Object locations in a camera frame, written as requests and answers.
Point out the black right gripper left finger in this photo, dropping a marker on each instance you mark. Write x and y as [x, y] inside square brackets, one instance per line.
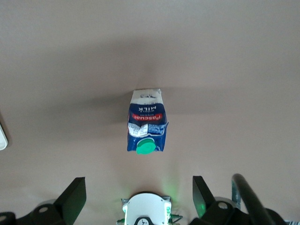
[65, 206]

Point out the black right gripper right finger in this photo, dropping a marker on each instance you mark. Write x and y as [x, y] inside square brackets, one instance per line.
[206, 208]

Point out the cream plastic serving tray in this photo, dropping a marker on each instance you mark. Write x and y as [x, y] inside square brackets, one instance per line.
[2, 138]

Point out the blue white milk carton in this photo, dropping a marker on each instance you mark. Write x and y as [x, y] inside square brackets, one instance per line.
[145, 117]

